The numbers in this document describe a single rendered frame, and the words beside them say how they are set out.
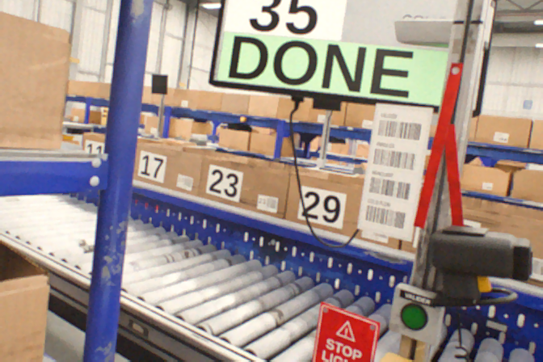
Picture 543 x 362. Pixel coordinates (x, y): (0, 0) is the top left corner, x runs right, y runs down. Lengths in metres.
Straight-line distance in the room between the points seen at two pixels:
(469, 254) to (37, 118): 0.50
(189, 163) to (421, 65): 1.13
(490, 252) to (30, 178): 0.50
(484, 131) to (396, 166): 5.17
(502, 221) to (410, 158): 0.62
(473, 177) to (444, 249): 4.99
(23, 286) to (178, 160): 1.40
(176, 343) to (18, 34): 0.74
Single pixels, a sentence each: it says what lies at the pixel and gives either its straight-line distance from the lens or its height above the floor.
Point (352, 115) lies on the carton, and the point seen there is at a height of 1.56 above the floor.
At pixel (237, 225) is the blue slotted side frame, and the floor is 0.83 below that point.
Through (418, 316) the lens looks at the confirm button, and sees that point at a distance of 0.66.
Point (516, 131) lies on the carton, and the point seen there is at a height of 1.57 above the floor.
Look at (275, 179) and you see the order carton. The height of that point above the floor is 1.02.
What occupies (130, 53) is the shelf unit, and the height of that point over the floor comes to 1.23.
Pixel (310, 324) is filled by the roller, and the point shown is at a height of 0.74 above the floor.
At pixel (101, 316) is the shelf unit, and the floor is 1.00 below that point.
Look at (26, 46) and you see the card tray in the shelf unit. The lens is 0.38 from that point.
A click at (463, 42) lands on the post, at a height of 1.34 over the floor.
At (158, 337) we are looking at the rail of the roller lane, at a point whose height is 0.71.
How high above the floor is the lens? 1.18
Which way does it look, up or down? 4 degrees down
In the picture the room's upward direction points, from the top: 8 degrees clockwise
